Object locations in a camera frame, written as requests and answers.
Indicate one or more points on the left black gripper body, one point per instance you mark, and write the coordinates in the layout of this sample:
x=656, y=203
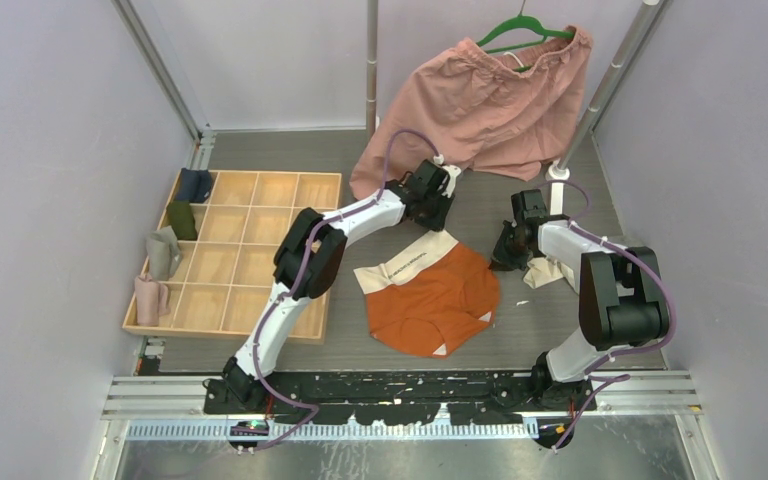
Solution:
x=435, y=214

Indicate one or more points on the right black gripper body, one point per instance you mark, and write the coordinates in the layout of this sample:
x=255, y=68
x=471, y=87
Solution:
x=508, y=252

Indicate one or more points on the orange white underwear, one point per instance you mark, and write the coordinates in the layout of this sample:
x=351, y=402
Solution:
x=431, y=298

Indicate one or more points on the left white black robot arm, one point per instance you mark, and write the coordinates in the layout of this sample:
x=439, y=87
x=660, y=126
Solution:
x=309, y=258

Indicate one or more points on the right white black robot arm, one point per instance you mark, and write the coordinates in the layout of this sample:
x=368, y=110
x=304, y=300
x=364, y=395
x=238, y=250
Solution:
x=622, y=307

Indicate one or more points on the beige underwear on table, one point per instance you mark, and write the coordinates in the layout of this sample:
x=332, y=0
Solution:
x=543, y=271

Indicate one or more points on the navy rolled underwear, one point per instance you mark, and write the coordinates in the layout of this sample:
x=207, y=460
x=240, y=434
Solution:
x=194, y=186

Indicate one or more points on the dark green rolled underwear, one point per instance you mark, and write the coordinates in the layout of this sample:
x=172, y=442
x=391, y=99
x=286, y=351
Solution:
x=182, y=221

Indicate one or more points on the grey rolled underwear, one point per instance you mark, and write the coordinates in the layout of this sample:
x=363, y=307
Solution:
x=163, y=253

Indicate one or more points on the pink rolled underwear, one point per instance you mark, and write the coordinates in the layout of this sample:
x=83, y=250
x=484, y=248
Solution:
x=151, y=298

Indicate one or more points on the pink shorts on hanger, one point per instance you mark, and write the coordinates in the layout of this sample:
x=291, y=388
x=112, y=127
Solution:
x=476, y=119

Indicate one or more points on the centre metal rack pole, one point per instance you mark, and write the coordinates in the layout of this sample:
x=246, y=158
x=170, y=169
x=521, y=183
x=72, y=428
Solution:
x=372, y=25

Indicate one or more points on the metal rack pole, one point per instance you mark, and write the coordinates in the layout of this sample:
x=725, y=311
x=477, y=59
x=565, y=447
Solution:
x=372, y=25
x=639, y=29

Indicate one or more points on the green clothes hanger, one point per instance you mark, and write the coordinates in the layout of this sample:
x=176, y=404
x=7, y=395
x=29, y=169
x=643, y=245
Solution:
x=550, y=46

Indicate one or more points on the wooden compartment tray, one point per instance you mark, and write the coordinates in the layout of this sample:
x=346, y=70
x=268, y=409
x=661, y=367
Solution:
x=225, y=274

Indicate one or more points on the right metal rack pole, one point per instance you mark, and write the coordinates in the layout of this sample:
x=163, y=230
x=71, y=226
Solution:
x=639, y=29

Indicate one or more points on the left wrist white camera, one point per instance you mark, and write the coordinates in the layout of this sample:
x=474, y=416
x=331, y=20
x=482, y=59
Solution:
x=452, y=172

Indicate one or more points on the slotted aluminium cable duct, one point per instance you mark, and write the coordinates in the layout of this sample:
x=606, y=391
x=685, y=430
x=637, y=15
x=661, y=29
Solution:
x=260, y=430

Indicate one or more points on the left aluminium frame post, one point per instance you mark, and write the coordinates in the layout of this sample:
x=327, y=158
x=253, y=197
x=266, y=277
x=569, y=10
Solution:
x=145, y=31

